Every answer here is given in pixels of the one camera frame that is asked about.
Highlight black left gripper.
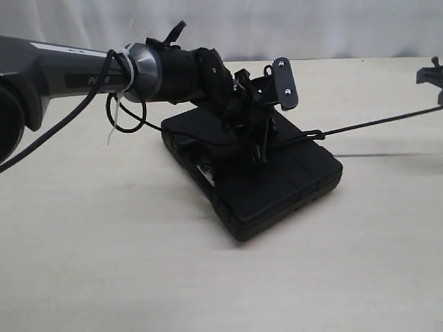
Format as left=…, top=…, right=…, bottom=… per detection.
left=221, top=57, right=298, bottom=165

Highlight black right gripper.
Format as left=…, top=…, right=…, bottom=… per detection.
left=416, top=57, right=442, bottom=104

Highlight black plastic carrying case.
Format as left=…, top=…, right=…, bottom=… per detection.
left=161, top=108, right=343, bottom=241

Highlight black cord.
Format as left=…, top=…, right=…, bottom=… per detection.
left=169, top=107, right=443, bottom=174

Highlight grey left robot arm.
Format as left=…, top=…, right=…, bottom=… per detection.
left=1, top=22, right=298, bottom=160

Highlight white zip tie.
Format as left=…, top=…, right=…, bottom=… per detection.
left=107, top=42, right=137, bottom=146

